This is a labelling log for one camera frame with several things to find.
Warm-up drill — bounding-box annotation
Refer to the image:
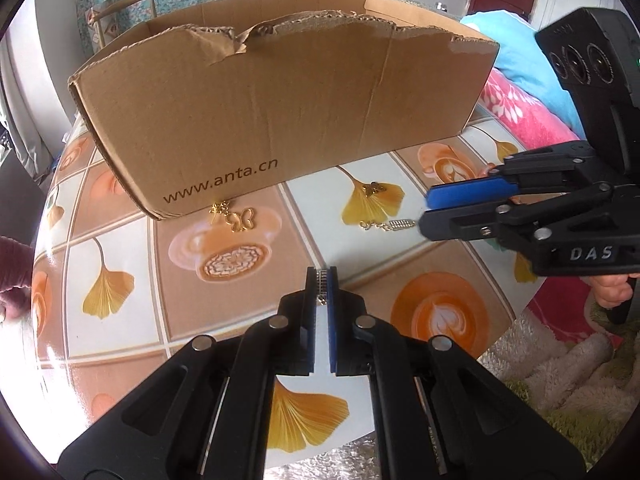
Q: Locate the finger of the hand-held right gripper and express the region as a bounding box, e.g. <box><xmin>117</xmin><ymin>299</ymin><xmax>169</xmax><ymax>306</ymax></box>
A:
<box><xmin>426</xmin><ymin>141</ymin><xmax>606</xmax><ymax>209</ymax></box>
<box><xmin>418</xmin><ymin>182</ymin><xmax>616</xmax><ymax>256</ymax></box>

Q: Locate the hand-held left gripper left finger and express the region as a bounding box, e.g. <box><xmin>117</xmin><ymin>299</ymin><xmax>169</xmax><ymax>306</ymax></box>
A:
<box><xmin>57</xmin><ymin>266</ymin><xmax>321</xmax><ymax>480</ymax></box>

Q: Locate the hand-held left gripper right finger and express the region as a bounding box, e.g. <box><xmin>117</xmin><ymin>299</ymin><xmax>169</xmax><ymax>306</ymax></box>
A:
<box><xmin>327</xmin><ymin>265</ymin><xmax>586</xmax><ymax>480</ymax></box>

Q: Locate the gold butterfly pendant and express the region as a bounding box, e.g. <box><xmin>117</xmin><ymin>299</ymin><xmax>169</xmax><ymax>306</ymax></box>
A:
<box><xmin>209</xmin><ymin>201</ymin><xmax>258</xmax><ymax>233</ymax></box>

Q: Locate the brown cardboard box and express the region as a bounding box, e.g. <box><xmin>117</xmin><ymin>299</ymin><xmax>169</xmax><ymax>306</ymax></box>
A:
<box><xmin>67</xmin><ymin>0</ymin><xmax>501</xmax><ymax>221</ymax></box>

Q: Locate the person's right hand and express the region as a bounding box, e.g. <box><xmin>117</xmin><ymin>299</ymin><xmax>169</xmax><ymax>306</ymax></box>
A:
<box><xmin>590</xmin><ymin>274</ymin><xmax>640</xmax><ymax>311</ymax></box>

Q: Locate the pink floral blanket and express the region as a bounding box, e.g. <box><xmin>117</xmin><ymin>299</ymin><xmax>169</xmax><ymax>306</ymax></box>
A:
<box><xmin>480</xmin><ymin>67</ymin><xmax>640</xmax><ymax>346</ymax></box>

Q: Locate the light blue blanket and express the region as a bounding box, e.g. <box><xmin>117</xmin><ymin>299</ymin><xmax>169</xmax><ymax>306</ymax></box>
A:
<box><xmin>460</xmin><ymin>10</ymin><xmax>591</xmax><ymax>136</ymax></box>

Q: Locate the patterned tablecloth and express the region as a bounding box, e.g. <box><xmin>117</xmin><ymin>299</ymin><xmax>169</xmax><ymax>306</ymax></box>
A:
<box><xmin>30</xmin><ymin>105</ymin><xmax>541</xmax><ymax>471</ymax></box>

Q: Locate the green fluffy cloth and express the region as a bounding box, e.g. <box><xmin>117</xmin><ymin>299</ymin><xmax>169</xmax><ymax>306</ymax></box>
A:
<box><xmin>505</xmin><ymin>300</ymin><xmax>640</xmax><ymax>461</ymax></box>

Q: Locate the maroon cloth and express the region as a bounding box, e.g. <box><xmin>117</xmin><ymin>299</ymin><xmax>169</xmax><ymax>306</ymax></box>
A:
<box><xmin>0</xmin><ymin>236</ymin><xmax>33</xmax><ymax>321</ymax></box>

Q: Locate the wooden chair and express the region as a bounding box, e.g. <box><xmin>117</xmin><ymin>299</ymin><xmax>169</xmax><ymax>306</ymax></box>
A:
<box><xmin>85</xmin><ymin>0</ymin><xmax>161</xmax><ymax>56</ymax></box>

